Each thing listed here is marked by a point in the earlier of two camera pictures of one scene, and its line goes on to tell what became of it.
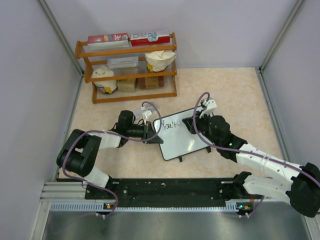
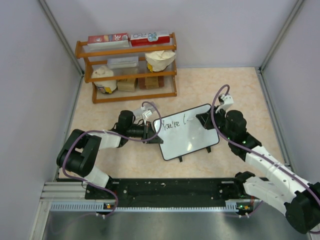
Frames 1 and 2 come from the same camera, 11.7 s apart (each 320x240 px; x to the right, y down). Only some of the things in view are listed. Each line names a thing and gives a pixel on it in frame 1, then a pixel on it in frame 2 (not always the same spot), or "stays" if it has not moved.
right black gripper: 190,123 to 206,120
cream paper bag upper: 157,61 stays
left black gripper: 148,131 stays
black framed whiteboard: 177,140 stays
